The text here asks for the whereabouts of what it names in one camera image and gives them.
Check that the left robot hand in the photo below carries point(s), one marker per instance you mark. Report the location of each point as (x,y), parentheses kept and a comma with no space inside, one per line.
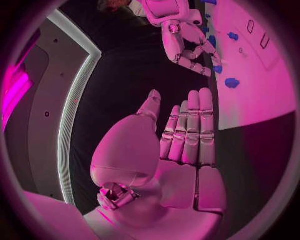
(140,150)

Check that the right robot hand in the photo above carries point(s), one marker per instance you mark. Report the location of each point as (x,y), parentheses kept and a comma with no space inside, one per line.
(192,35)

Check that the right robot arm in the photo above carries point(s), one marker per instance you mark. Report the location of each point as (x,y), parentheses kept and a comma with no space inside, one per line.
(164,9)

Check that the white task board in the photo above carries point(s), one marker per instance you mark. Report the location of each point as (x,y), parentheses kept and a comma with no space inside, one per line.
(253,75)

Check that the blue peg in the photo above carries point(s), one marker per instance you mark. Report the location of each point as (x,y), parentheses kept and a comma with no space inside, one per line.
(207,16)
(205,30)

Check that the blue cylinder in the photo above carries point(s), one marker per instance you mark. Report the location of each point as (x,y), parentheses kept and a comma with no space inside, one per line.
(212,40)

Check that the blue block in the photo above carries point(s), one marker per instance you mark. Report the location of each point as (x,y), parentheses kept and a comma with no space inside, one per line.
(218,69)
(208,1)

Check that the blue plug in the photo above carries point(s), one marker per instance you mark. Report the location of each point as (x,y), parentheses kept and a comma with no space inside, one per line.
(233,36)

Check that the blue gear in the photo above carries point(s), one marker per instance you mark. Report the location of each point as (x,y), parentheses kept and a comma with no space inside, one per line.
(232,83)

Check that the person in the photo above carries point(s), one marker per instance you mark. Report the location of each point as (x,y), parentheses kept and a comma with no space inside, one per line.
(122,11)

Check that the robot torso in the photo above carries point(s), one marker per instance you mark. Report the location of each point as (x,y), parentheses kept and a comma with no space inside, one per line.
(44,93)

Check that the glowing light bar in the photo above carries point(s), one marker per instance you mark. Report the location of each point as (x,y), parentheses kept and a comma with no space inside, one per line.
(16,88)

